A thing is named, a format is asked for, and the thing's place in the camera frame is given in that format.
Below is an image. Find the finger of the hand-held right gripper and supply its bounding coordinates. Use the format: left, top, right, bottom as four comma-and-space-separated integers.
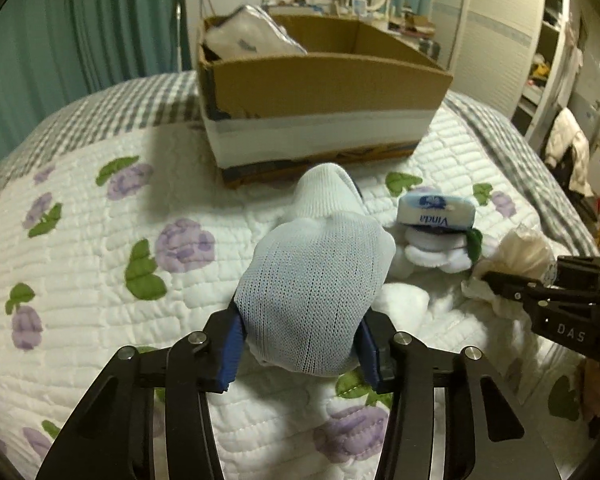
482, 270, 547, 307

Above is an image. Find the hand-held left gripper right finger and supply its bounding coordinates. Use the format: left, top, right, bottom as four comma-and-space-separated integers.
356, 310, 563, 480

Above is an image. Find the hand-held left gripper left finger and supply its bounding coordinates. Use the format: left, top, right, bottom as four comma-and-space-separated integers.
35, 307, 244, 480

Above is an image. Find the cream cloth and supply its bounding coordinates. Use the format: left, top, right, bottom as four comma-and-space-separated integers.
461, 225, 557, 320

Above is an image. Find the light blue sock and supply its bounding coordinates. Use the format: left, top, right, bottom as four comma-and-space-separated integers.
234, 162, 396, 376

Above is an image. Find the cardboard box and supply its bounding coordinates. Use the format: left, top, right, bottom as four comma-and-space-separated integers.
195, 12, 455, 189

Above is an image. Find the person's right hand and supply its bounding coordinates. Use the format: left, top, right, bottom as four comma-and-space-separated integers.
581, 359, 600, 423

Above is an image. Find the white fluffy cloth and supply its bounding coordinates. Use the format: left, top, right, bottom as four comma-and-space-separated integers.
375, 282, 433, 348

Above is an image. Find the white blue tissue packet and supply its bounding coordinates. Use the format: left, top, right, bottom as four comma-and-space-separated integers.
397, 189, 477, 234

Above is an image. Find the cream jacket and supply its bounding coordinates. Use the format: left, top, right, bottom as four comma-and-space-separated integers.
544, 107, 595, 197

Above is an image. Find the white floral quilt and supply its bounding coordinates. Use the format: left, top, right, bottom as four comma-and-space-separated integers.
0, 105, 600, 480

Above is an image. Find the white wardrobe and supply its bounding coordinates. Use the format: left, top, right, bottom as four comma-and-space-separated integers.
449, 0, 583, 141

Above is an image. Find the grey checked bed sheet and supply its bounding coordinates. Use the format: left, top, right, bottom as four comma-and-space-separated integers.
0, 71, 600, 256

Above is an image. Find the teal curtain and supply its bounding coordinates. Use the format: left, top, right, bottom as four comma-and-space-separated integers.
0, 0, 187, 173

